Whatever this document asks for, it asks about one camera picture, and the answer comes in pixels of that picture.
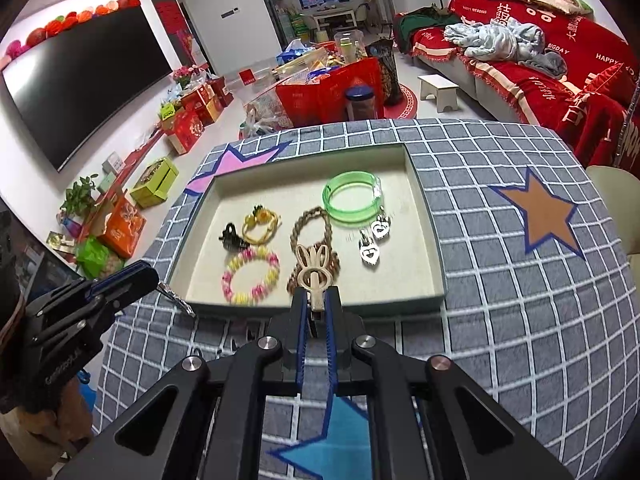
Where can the blue star patch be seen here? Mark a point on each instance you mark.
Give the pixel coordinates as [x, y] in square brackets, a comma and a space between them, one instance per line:
[345, 450]

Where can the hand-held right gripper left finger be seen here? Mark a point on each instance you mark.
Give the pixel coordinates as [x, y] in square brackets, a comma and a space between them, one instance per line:
[301, 340]

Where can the dark green cloth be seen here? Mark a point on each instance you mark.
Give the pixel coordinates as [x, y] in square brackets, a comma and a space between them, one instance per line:
[415, 27]

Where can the red round rug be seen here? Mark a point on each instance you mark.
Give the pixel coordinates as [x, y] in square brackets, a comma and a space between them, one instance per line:
[405, 105]

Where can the pink flower bouquet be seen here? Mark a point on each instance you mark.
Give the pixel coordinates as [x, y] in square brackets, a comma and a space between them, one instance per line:
[185, 76]

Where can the blue lid jar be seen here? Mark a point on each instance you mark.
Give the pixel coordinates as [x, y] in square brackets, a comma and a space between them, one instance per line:
[361, 102]

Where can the green snack bag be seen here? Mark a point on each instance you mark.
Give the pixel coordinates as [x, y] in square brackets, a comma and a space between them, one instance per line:
[97, 257]

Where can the white dining table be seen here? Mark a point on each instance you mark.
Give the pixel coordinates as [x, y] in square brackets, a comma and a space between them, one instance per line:
[340, 15]

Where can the grey checked tablecloth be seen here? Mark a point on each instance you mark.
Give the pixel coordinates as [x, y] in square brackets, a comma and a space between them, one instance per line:
[500, 310]

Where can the red sofa cover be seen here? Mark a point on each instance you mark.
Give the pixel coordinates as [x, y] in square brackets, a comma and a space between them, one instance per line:
[550, 95]

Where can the green shallow box tray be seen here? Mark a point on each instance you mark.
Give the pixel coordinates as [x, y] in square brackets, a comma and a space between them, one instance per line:
[280, 195]

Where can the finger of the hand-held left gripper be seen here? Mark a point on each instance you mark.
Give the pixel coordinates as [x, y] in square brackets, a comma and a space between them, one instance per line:
[135, 290]
[120, 276]

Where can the red gift box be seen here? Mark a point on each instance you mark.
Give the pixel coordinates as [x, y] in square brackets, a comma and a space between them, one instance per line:
[185, 132]

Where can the green potted plant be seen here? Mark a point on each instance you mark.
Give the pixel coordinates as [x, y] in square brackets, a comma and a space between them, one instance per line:
[80, 195]

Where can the pink star patch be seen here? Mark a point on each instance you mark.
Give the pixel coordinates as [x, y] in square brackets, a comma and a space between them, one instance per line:
[230, 162]

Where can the grey garment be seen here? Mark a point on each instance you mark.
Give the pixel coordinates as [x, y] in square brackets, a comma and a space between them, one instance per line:
[547, 65]

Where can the light blue clothes pile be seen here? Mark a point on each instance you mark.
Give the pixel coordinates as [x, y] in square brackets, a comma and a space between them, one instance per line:
[490, 40]

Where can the white step stool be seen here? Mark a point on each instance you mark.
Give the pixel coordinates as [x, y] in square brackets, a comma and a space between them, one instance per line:
[440, 90]

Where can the red gift bag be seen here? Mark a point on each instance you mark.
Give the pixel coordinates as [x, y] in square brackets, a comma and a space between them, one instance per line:
[320, 100]

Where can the person's left forearm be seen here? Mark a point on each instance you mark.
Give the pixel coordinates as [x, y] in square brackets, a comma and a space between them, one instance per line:
[45, 415]

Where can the green translucent bangle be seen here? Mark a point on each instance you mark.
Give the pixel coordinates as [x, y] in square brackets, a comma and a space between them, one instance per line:
[350, 217]

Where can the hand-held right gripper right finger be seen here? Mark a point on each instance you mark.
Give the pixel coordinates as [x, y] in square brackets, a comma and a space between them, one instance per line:
[330, 345]

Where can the orange gift box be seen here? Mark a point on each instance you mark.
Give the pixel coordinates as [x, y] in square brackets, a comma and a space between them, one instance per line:
[122, 230]

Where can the silver rhinestone hair clip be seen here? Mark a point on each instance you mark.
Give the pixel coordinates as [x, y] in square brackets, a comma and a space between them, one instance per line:
[177, 300]

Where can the black hair claw clip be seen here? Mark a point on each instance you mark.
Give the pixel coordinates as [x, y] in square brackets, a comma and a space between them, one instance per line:
[232, 242]

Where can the brown star patch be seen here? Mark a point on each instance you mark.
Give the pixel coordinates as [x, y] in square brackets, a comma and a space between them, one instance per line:
[545, 215]

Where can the beige rabbit hair clip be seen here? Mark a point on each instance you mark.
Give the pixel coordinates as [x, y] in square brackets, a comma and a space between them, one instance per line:
[312, 265]

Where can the floral cushion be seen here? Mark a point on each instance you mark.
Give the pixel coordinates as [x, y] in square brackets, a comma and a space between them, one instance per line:
[560, 2]

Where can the row of paper pom-poms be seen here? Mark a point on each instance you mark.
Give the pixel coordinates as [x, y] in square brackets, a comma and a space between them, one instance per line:
[65, 20]

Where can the yellow-green gift box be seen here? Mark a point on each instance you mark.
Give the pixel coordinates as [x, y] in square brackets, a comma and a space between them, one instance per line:
[157, 185]

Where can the large black television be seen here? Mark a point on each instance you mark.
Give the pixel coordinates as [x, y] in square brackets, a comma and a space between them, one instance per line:
[85, 85]

